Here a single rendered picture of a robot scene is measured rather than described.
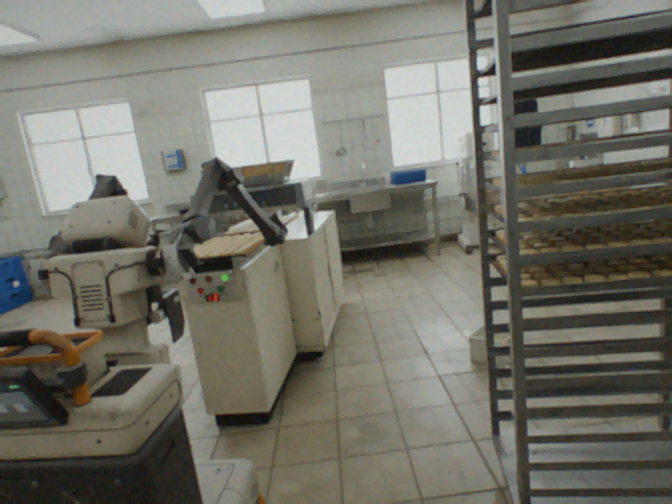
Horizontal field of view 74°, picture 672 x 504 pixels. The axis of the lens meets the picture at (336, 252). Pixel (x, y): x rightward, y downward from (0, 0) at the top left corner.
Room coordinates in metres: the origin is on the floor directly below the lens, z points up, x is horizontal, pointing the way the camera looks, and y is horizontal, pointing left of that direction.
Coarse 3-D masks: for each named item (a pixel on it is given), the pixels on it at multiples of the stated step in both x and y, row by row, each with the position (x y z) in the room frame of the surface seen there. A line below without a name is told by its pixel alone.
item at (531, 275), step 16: (640, 256) 1.32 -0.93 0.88; (656, 256) 1.30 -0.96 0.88; (528, 272) 1.36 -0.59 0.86; (544, 272) 1.28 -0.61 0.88; (560, 272) 1.26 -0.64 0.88; (576, 272) 1.24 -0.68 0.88; (592, 272) 1.22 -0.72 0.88; (608, 272) 1.21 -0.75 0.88; (624, 272) 1.20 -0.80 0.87; (640, 272) 1.16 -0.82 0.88; (656, 272) 1.15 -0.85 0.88
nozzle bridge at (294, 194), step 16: (224, 192) 2.79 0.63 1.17; (256, 192) 2.85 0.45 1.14; (288, 192) 2.82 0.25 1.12; (304, 192) 2.76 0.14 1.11; (224, 208) 2.89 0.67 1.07; (240, 208) 2.87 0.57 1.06; (272, 208) 2.79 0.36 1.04; (288, 208) 2.77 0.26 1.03; (304, 208) 2.83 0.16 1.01; (208, 240) 2.93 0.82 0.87
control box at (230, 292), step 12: (204, 276) 2.07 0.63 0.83; (216, 276) 2.06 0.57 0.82; (228, 276) 2.05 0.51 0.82; (192, 288) 2.08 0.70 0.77; (204, 288) 2.07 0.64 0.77; (216, 288) 2.06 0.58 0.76; (228, 288) 2.05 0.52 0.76; (192, 300) 2.08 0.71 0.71; (204, 300) 2.07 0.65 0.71; (216, 300) 2.06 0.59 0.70
